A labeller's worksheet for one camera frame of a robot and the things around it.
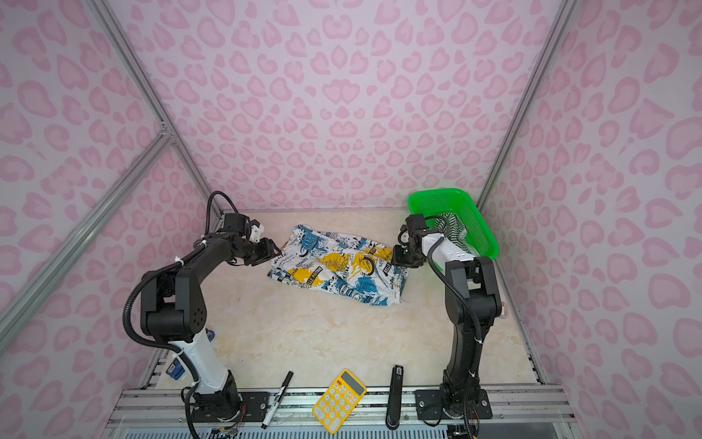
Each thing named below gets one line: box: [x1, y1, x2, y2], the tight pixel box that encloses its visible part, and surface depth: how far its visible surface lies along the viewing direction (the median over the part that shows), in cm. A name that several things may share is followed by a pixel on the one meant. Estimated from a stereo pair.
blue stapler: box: [165, 357, 186, 380], surface depth 80 cm
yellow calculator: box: [311, 368, 368, 435], surface depth 75 cm
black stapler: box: [384, 364, 404, 431], surface depth 73 cm
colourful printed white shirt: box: [268, 224, 410, 306], surface depth 99 cm
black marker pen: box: [260, 370, 295, 429], surface depth 75 cm
